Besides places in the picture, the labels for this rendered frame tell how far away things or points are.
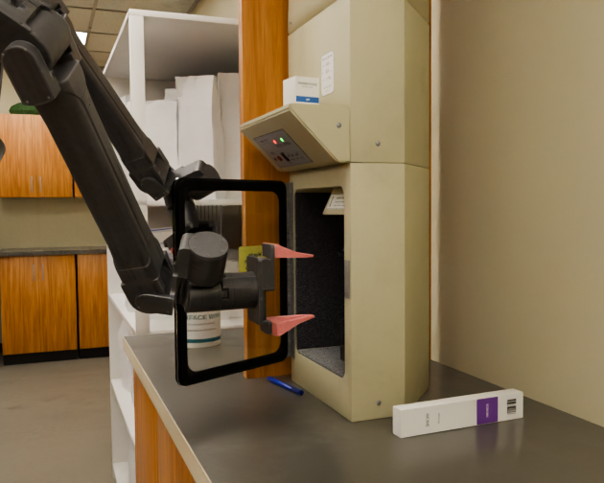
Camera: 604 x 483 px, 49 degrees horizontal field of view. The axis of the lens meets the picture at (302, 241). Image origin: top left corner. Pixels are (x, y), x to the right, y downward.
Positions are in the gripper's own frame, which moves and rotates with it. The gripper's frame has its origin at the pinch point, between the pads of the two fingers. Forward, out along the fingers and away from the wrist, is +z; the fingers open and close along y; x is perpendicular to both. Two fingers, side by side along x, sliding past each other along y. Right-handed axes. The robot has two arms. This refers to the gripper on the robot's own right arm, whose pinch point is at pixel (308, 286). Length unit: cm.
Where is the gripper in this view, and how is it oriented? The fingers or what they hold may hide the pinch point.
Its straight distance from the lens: 105.8
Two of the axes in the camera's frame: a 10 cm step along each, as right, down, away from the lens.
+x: -3.5, -0.4, 9.4
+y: -0.2, -10.0, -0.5
